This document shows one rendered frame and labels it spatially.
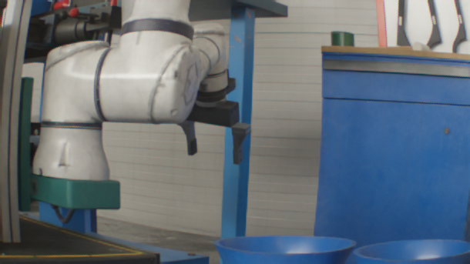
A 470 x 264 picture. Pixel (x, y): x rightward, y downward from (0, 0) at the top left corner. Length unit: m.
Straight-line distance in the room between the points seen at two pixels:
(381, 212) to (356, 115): 0.38
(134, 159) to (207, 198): 0.61
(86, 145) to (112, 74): 0.16
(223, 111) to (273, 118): 2.41
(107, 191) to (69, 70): 0.26
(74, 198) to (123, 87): 0.24
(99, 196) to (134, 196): 3.40
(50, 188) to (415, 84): 1.59
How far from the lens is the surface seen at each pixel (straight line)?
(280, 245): 1.67
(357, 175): 2.76
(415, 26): 3.94
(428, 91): 2.66
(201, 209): 4.57
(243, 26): 2.50
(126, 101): 1.43
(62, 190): 1.46
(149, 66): 1.42
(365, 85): 2.76
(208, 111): 1.93
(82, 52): 1.49
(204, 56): 1.74
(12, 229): 1.54
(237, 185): 2.48
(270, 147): 4.31
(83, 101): 1.47
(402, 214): 2.69
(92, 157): 1.49
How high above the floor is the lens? 0.58
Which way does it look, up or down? level
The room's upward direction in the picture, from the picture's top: 3 degrees clockwise
